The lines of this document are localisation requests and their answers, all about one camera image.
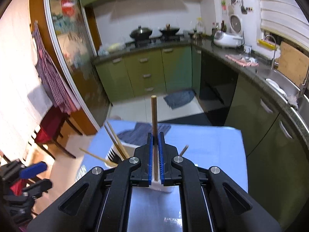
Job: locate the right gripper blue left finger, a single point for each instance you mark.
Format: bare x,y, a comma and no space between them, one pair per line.
100,200

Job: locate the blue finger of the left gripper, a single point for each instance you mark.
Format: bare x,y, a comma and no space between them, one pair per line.
33,170

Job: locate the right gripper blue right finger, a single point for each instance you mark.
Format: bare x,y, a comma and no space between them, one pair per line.
210,199

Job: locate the wooden chopstick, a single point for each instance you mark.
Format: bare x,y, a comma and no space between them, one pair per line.
118,140
115,143
183,150
155,134
99,157

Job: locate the black plastic fork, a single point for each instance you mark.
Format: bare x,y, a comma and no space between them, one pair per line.
112,156

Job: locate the green lower kitchen cabinets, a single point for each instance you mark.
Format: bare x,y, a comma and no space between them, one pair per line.
275,138

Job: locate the steel kitchen sink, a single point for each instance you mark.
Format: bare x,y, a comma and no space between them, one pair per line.
287,90

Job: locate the dark wooden chair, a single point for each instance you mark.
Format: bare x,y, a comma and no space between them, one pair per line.
50,130

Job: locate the white plastic utensil holder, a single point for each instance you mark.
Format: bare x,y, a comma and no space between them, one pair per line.
160,177

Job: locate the blue star patterned tablecloth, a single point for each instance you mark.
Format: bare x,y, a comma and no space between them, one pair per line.
151,210

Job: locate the red checkered apron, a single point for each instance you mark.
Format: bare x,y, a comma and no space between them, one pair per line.
57,90

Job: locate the blue floor rag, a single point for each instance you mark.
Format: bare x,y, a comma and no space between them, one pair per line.
179,99

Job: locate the pink dish cloth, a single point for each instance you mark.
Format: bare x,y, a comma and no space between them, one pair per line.
243,61

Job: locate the glass sliding door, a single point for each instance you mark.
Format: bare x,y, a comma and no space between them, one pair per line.
73,45

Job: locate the wooden cutting board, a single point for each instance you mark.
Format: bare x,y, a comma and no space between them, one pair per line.
293,63

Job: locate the white rice cooker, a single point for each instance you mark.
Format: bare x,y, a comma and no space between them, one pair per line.
233,39

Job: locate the black gas stove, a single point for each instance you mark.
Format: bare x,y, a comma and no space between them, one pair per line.
152,41

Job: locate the black wok with lid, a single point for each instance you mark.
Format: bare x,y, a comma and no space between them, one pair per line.
141,33

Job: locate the black wok right burner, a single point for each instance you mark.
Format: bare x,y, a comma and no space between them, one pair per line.
169,31

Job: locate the hanging black spatula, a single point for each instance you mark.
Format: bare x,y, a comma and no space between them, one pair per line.
242,8

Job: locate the white window blind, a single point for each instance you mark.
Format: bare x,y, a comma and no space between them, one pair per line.
286,19

